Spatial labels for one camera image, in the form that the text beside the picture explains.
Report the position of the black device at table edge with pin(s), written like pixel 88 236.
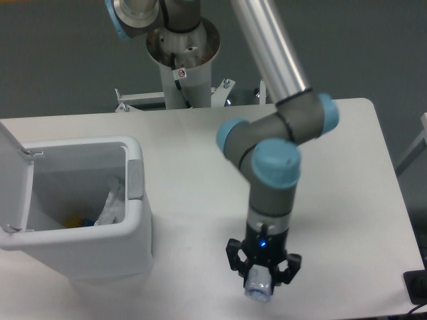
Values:
pixel 415 282

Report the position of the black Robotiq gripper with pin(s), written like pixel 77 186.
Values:
pixel 265 250

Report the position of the white frame at right edge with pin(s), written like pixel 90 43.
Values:
pixel 415 148

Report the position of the white pedestal base frame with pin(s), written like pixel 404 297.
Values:
pixel 226 95

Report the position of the yellow trash in can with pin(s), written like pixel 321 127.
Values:
pixel 73 222

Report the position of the white trash can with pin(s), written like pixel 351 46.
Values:
pixel 72 180

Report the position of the clear plastic water bottle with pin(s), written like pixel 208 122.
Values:
pixel 258 285

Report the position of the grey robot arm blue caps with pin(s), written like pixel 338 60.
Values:
pixel 265 151

